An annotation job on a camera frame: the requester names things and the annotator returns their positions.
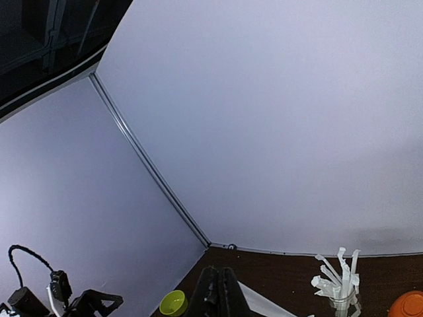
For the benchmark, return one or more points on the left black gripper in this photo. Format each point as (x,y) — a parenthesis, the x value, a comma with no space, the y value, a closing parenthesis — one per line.
(92,301)

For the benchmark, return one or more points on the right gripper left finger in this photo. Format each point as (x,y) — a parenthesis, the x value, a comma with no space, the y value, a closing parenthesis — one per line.
(205,298)

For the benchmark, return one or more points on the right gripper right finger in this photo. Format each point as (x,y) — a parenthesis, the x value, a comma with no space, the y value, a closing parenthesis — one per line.
(232,302)

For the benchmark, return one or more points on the brown paper takeout bag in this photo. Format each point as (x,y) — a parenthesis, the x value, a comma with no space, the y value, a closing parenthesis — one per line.
(261,305)

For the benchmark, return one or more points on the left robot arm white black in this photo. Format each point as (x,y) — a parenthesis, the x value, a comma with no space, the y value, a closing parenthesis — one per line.
(24,303)

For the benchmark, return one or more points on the green small bowl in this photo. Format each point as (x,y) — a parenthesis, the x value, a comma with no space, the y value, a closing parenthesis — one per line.
(174,304)

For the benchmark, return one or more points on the glass jar of straws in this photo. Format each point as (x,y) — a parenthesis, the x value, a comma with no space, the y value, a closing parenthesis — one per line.
(341,289)

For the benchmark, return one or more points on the orange small bowl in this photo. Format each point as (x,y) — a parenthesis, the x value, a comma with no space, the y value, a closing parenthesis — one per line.
(409,304)

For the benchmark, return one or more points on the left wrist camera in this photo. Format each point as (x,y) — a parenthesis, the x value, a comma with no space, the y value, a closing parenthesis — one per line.
(59,292)

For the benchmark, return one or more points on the left aluminium frame post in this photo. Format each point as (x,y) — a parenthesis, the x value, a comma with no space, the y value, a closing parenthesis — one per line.
(146,160)

